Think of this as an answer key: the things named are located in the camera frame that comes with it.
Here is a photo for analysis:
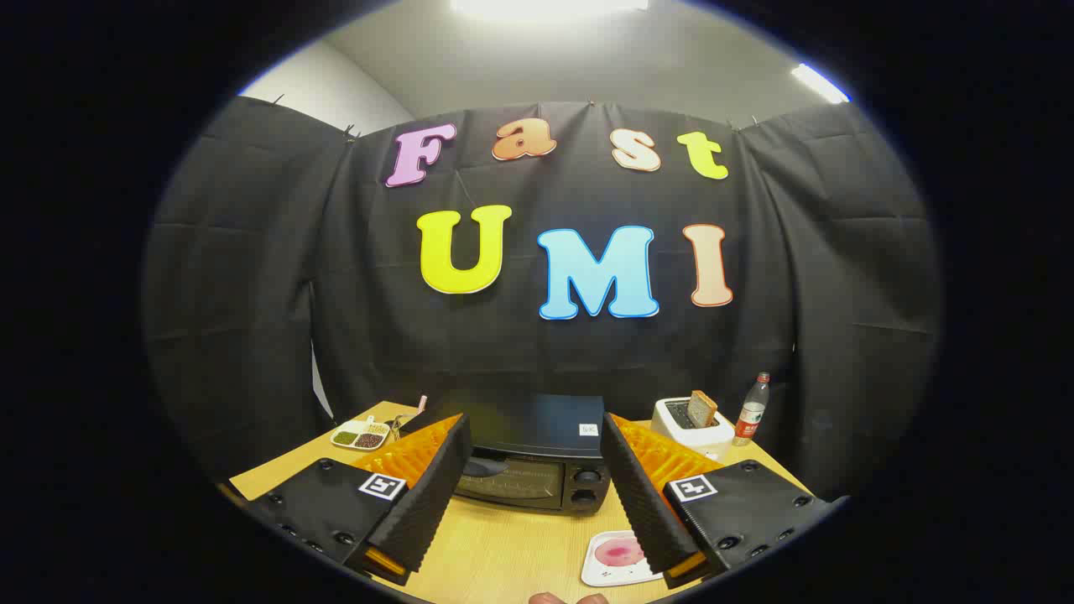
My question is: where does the white square dish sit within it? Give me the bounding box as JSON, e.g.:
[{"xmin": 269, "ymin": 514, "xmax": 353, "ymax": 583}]
[{"xmin": 581, "ymin": 530, "xmax": 664, "ymax": 588}]

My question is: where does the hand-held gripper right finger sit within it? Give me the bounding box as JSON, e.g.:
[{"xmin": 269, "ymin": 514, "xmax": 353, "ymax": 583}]
[{"xmin": 600, "ymin": 412, "xmax": 848, "ymax": 590}]

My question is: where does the clear bottle with red label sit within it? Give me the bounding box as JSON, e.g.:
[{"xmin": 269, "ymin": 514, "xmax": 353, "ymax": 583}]
[{"xmin": 733, "ymin": 372, "xmax": 770, "ymax": 447}]

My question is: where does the pink ham slice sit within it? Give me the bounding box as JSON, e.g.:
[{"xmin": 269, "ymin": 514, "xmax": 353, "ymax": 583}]
[{"xmin": 594, "ymin": 539, "xmax": 645, "ymax": 567}]

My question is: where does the black toaster oven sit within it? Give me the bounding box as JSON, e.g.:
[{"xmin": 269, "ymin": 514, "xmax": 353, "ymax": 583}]
[{"xmin": 415, "ymin": 394, "xmax": 613, "ymax": 515}]

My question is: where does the black backdrop cloth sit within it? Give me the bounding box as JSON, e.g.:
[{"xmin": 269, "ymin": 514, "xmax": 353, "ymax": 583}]
[{"xmin": 143, "ymin": 95, "xmax": 945, "ymax": 504}]

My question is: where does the white toaster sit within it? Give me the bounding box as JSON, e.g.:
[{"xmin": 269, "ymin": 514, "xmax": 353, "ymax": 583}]
[{"xmin": 650, "ymin": 397, "xmax": 737, "ymax": 458}]

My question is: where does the white divided tray of beans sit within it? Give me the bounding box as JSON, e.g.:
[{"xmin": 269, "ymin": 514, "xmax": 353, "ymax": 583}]
[{"xmin": 330, "ymin": 416, "xmax": 391, "ymax": 452}]

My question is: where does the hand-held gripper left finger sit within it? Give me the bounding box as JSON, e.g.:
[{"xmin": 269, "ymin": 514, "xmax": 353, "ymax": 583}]
[{"xmin": 252, "ymin": 413, "xmax": 473, "ymax": 586}]

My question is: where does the ceiling light panel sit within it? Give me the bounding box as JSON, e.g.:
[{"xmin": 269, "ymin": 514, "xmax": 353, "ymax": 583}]
[
  {"xmin": 451, "ymin": 0, "xmax": 651, "ymax": 18},
  {"xmin": 791, "ymin": 63, "xmax": 850, "ymax": 104}
]

